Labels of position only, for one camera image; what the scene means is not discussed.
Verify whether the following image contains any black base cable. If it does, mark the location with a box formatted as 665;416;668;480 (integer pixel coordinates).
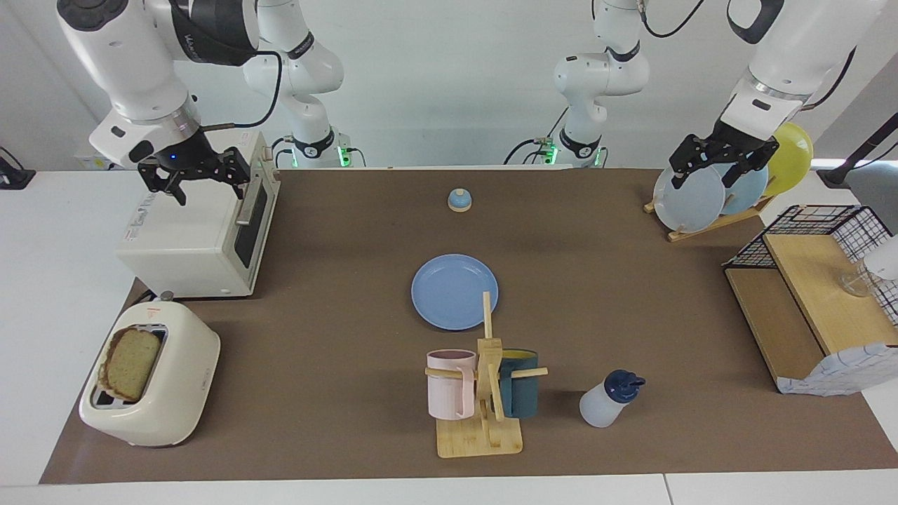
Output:
504;105;570;166

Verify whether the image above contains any pink mug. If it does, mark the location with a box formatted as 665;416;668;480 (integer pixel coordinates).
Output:
427;349;477;421

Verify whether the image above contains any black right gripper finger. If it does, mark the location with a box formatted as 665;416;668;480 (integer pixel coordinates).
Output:
210;147;252;201
138;163;187;206

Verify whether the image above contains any black stand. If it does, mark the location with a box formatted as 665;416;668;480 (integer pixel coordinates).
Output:
817;111;898;189

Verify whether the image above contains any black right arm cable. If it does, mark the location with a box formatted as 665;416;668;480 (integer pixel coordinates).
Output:
200;49;283;133

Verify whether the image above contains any light blue plate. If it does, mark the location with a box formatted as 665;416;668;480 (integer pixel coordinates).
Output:
709;160;770;216

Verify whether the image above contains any teal mug yellow inside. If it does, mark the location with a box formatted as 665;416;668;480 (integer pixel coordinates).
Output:
498;349;540;419

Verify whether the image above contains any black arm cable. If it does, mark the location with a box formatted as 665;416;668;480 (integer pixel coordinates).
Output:
638;0;858;111
200;49;283;133

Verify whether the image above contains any yellow plate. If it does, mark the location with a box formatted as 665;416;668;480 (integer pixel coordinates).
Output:
761;122;815;197

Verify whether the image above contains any white toaster oven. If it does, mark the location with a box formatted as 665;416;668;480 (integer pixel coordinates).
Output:
116;131;281;299

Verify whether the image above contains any wooden shelf box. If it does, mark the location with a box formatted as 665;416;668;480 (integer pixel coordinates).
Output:
725;233;898;393

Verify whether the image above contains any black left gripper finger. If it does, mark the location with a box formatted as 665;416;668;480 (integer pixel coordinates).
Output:
669;135;723;190
726;144;779;189

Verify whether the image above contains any clear glass cup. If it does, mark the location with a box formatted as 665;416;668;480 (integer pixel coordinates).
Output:
840;261;879;299

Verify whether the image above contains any grey plate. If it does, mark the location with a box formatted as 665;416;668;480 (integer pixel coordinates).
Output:
653;165;726;233

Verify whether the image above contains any toasted bread slice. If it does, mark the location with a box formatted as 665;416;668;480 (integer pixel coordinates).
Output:
98;328;162;403

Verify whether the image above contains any brown table mat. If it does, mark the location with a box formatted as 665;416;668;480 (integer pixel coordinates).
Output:
39;167;898;485

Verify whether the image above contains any wooden mug rack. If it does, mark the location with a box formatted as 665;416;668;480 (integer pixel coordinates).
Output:
425;292;549;459

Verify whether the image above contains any white power socket box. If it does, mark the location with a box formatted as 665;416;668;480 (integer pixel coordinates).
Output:
74;151;134;171

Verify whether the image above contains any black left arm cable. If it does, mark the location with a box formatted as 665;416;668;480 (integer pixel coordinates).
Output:
638;0;858;111

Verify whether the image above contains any cream two-slot toaster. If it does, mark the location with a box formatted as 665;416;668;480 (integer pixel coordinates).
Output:
79;298;221;447

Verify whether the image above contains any black wire basket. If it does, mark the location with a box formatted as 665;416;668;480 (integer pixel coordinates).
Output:
723;205;898;330

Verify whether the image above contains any white rounded object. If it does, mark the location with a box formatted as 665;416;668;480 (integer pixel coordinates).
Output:
863;235;898;281

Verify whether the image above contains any wooden dish rack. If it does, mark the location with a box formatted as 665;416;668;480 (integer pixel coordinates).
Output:
644;195;776;243

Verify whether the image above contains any blue round plate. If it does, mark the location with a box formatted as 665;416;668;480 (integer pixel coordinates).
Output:
411;254;500;331

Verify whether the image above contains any black clamp object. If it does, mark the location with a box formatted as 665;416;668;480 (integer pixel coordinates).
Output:
0;145;36;190

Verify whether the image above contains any white bottle blue cap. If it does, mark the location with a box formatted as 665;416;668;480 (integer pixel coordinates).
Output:
579;370;646;429

